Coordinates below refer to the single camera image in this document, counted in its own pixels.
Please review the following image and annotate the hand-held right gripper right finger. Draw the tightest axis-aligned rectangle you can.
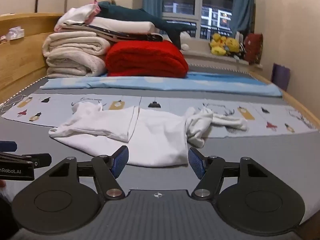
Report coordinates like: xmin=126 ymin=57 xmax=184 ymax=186
xmin=188 ymin=147 xmax=269 ymax=202

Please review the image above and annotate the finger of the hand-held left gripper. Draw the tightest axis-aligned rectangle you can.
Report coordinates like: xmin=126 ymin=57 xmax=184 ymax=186
xmin=0 ymin=151 xmax=52 ymax=169
xmin=0 ymin=141 xmax=18 ymax=153

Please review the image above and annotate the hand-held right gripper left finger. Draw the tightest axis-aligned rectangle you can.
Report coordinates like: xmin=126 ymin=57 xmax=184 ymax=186
xmin=46 ymin=145 xmax=130 ymax=201

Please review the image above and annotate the white long-sleeve shirt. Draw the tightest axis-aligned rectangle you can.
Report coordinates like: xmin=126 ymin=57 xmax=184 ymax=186
xmin=48 ymin=102 xmax=248 ymax=167

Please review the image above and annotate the deer printed sheet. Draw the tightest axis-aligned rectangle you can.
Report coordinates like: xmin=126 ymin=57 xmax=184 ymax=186
xmin=0 ymin=93 xmax=318 ymax=139

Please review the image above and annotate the light blue sheet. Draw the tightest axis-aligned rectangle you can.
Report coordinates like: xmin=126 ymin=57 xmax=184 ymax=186
xmin=40 ymin=71 xmax=283 ymax=97

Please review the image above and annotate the wooden headboard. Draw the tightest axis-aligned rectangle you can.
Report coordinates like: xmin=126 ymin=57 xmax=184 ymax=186
xmin=0 ymin=12 xmax=65 ymax=104

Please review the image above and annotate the cream textured folded blanket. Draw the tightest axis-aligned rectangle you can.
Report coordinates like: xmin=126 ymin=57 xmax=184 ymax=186
xmin=46 ymin=51 xmax=107 ymax=78

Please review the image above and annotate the red folded blanket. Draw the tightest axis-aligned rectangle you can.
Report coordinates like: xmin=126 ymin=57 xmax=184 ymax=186
xmin=104 ymin=40 xmax=189 ymax=78

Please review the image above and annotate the yellow duck plush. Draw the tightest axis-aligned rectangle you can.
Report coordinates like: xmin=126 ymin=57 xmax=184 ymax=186
xmin=209 ymin=33 xmax=227 ymax=56

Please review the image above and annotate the purple folder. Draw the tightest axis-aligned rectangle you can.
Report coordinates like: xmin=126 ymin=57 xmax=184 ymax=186
xmin=271 ymin=63 xmax=290 ymax=92

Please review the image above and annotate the cream smooth folded blanket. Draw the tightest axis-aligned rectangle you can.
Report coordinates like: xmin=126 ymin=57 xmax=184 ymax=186
xmin=42 ymin=31 xmax=112 ymax=57

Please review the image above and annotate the white plush toy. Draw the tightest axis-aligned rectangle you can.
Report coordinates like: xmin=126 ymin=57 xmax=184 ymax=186
xmin=180 ymin=31 xmax=192 ymax=50

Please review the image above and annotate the dark red cushion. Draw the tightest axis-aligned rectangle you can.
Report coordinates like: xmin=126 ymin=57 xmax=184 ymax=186
xmin=244 ymin=32 xmax=263 ymax=64

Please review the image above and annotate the white pillow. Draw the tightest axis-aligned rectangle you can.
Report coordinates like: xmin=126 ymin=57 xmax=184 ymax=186
xmin=94 ymin=17 xmax=157 ymax=34

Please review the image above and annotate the dark teal shark plush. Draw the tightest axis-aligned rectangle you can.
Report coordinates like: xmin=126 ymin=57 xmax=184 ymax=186
xmin=97 ymin=1 xmax=198 ymax=49

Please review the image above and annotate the white and pink cloth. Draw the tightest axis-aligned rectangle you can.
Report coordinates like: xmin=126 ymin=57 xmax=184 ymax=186
xmin=54 ymin=0 xmax=100 ymax=32

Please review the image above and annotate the white cable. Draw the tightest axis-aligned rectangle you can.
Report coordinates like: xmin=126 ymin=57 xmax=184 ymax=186
xmin=0 ymin=95 xmax=28 ymax=113

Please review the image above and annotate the wooden bed side rail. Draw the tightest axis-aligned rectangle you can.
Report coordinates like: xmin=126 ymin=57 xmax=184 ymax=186
xmin=246 ymin=70 xmax=320 ymax=130

